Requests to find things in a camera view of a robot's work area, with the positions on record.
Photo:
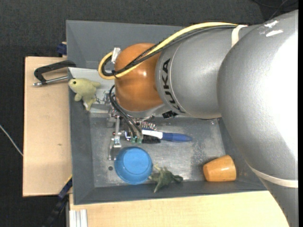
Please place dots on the grey metal bin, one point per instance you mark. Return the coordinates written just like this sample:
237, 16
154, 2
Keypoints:
180, 157

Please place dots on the yellow-green plush toy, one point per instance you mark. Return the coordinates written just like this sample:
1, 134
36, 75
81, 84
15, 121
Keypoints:
84, 90

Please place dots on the blue and white brush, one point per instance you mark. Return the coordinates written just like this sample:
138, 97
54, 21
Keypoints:
175, 137

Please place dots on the blue bowl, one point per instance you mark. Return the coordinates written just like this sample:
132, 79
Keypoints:
133, 165

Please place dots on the pale cardboard board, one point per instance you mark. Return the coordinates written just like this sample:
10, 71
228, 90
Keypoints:
45, 131

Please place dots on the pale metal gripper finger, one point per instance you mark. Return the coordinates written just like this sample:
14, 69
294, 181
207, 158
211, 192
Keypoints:
116, 142
110, 122

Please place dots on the green toy dinosaur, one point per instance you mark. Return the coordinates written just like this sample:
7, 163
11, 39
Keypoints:
164, 177

